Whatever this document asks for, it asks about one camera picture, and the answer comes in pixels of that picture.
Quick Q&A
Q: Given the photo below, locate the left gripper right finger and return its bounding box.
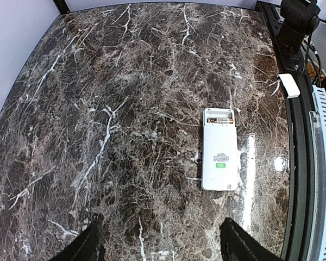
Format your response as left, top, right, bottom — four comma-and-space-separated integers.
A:
220, 217, 282, 260

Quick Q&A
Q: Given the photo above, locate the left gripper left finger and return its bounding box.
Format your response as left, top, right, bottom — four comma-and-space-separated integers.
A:
50, 221, 105, 261

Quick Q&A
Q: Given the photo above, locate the white remote control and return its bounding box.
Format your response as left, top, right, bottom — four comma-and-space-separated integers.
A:
201, 108, 239, 191

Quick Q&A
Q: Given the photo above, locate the gold black battery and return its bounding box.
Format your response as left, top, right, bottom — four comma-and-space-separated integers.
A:
206, 117, 233, 124

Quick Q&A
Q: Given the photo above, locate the white battery cover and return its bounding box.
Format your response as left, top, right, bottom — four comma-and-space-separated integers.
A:
277, 73, 300, 99

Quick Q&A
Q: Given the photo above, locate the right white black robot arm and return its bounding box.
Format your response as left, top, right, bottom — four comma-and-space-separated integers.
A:
278, 0, 321, 51

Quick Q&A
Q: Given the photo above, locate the black front rail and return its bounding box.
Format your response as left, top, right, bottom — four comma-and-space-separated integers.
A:
256, 1, 316, 260

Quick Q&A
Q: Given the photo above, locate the right black frame post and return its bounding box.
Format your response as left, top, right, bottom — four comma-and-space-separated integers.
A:
53, 0, 71, 15

